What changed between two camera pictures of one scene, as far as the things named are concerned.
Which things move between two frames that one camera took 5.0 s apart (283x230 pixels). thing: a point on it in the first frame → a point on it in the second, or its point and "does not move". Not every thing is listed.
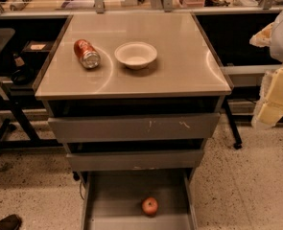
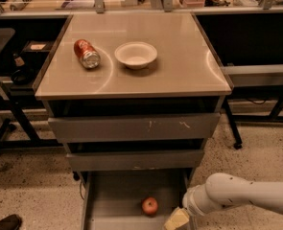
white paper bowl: x=135 y=55 does not move
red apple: x=150 y=206 does not move
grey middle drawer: x=135 y=160 does not move
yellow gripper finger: x=276 y=96 → x=178 y=218
